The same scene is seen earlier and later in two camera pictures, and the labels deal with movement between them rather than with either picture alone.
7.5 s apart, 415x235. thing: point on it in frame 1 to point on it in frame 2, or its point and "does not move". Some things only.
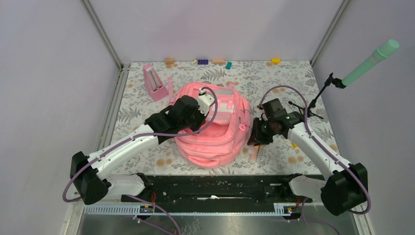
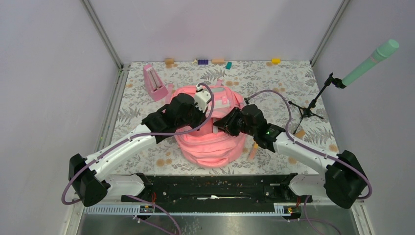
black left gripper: (202, 121) does not move
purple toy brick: (203, 61) does not move
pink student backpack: (222, 141) does not move
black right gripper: (257, 138) to (227, 123)
